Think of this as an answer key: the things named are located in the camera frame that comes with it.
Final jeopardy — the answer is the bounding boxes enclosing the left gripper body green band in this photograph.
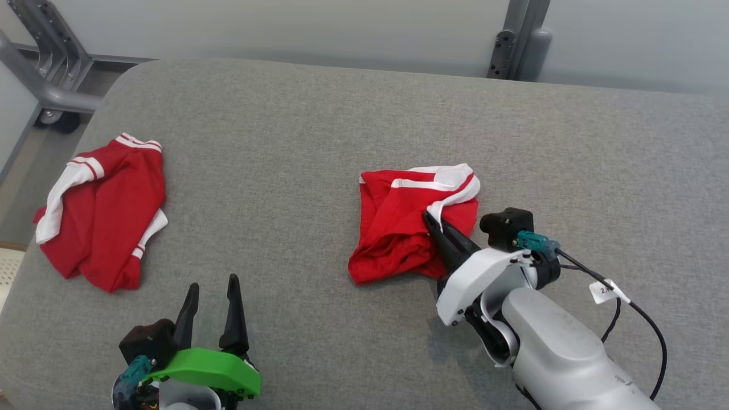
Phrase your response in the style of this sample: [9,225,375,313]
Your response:
[145,347,263,410]

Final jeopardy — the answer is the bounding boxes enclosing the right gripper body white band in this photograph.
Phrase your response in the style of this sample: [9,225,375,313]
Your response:
[436,247,539,327]

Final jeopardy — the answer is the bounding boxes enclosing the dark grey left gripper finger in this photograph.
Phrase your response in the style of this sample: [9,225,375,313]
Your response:
[219,274,251,356]
[173,283,200,350]

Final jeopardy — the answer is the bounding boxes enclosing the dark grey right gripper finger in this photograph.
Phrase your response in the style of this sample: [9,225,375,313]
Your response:
[430,213,482,259]
[423,211,464,280]

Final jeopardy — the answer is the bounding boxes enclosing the red garment with white trim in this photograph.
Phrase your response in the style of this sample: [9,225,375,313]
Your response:
[348,163,482,286]
[32,132,170,294]

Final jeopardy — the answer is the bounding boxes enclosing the white perforated basket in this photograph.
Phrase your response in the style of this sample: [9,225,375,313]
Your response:
[0,242,27,300]

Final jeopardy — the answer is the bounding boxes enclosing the black caster wheel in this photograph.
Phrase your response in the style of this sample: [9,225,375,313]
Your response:
[35,108,82,135]

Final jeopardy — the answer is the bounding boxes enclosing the teal right camera connector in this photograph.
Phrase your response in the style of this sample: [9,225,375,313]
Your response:
[515,230,562,257]

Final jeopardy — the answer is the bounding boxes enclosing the teal camera connector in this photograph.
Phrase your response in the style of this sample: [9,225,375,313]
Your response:
[515,230,562,257]
[112,355,156,408]

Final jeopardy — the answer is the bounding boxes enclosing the teal left camera connector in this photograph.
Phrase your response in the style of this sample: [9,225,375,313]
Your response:
[112,355,156,408]

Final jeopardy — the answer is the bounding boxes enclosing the white cable label tag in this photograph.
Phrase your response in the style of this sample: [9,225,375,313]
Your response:
[589,278,631,305]

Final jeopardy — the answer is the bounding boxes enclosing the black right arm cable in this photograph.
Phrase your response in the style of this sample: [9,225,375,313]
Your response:
[554,247,668,401]

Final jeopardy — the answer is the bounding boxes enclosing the grey cylinder at post foot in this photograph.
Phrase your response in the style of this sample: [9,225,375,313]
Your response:
[519,27,553,82]

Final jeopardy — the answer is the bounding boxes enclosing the grey metal partition post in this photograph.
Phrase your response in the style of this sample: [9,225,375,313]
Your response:
[486,0,552,81]

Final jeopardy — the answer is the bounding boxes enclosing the grey metal cart frame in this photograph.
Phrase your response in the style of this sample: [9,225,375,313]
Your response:
[0,0,157,129]

